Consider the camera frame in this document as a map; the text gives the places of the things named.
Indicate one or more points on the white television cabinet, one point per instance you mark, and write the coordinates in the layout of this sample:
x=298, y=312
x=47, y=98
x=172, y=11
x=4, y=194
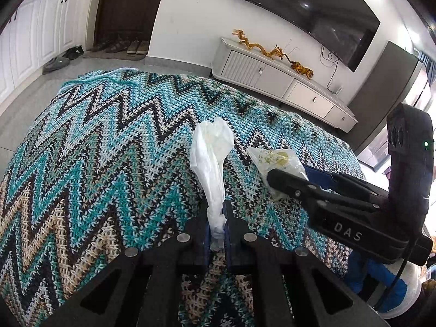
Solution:
x=272, y=75

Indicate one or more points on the dark brown shoes pair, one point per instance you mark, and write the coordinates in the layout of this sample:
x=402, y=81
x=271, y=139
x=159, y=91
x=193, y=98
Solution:
x=101, y=46

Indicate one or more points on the zigzag knitted blanket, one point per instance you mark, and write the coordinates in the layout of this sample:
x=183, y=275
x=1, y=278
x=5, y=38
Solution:
x=102, y=143

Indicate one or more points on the plain white plastic bag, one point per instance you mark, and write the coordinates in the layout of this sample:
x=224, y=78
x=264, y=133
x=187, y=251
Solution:
x=211, y=163

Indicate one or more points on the dark brown entrance door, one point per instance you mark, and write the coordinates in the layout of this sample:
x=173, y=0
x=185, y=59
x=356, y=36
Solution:
x=129, y=6

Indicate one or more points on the brown doormat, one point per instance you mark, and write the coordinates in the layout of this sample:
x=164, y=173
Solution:
x=102, y=55

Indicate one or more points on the white shoe cabinet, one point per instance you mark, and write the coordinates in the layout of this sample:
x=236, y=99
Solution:
x=34, y=41

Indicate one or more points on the grey slippers pair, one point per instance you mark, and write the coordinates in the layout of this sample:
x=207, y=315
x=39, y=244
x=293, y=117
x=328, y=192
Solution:
x=56, y=64

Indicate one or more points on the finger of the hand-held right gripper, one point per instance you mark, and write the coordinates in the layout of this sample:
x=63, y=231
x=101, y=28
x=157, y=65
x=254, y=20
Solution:
x=286, y=182
x=318, y=175

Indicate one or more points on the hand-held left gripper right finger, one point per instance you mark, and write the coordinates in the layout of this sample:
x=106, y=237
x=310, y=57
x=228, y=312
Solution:
x=227, y=245

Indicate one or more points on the black sneakers pair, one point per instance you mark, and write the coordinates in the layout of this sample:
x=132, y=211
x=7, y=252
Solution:
x=73, y=52

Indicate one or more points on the white bin with blue bag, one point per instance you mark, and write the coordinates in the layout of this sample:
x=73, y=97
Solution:
x=371, y=276

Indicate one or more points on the brown sandals pair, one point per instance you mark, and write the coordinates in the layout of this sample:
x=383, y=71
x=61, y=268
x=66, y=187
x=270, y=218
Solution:
x=118, y=46

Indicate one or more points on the grey refrigerator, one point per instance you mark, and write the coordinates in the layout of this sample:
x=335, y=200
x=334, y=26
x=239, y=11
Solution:
x=381, y=88

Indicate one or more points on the beige shoe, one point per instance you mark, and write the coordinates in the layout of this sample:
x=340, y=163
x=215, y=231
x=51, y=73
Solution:
x=133, y=47
x=143, y=47

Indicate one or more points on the blue curtain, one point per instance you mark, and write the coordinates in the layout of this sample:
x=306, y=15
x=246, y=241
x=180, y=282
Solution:
x=428, y=68

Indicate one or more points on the long golden dragon figurine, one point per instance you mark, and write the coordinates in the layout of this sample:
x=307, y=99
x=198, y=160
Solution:
x=250, y=43

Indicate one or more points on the golden tiger figurine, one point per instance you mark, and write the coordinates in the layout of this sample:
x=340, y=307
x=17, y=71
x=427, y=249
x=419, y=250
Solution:
x=301, y=70

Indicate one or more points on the clear packet with yellow print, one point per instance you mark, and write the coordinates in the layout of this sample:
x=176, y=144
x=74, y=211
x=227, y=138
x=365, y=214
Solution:
x=279, y=158

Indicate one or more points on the short golden dragon figurine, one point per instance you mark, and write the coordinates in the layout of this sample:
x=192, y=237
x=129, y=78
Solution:
x=276, y=52

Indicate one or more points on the black wall television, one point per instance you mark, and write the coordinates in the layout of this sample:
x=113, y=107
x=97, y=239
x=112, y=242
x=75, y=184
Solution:
x=306, y=6

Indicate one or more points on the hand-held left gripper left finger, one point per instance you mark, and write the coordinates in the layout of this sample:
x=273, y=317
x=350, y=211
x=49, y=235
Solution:
x=205, y=248

